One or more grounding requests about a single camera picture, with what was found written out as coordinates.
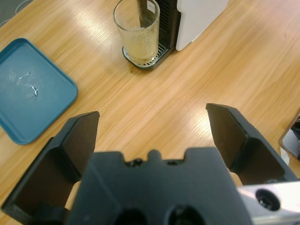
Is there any white tape tab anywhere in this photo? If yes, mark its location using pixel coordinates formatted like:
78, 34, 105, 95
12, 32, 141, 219
280, 147, 291, 165

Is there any clear drinking glass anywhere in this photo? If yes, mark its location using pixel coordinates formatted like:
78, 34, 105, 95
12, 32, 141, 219
113, 0, 161, 63

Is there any teal plastic tray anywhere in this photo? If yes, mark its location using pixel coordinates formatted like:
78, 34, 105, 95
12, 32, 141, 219
0, 37, 79, 145

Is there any white floor cable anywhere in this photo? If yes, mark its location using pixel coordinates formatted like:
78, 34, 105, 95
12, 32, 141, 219
14, 0, 36, 15

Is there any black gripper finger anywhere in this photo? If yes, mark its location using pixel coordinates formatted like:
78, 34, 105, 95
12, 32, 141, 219
1, 111, 101, 224
205, 103, 300, 186

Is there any white capsule coffee machine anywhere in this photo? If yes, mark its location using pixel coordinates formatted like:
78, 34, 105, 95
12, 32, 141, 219
122, 0, 230, 71

